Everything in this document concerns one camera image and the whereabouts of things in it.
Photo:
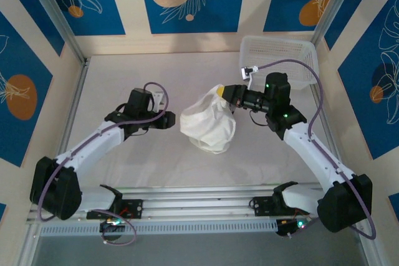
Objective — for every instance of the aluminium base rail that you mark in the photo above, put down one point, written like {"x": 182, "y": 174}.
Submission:
{"x": 193, "y": 200}

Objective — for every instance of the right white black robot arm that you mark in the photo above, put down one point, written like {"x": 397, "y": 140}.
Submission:
{"x": 315, "y": 154}

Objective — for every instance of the white t-shirt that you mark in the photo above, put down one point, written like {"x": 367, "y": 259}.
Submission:
{"x": 209, "y": 122}

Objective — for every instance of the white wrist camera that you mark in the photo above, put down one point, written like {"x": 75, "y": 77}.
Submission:
{"x": 159, "y": 97}
{"x": 247, "y": 71}

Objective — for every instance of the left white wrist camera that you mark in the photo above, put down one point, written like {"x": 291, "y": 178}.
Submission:
{"x": 159, "y": 97}

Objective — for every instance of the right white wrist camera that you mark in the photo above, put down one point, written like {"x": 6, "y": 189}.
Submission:
{"x": 247, "y": 71}

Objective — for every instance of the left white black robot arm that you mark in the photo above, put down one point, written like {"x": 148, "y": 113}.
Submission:
{"x": 90, "y": 141}

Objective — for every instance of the white plastic mesh basket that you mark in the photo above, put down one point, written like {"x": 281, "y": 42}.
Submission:
{"x": 280, "y": 51}

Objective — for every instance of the aluminium table side rail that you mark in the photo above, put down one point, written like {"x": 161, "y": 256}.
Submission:
{"x": 329, "y": 135}
{"x": 76, "y": 97}

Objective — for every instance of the aluminium frame post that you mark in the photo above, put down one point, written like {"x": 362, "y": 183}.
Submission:
{"x": 333, "y": 4}
{"x": 56, "y": 13}

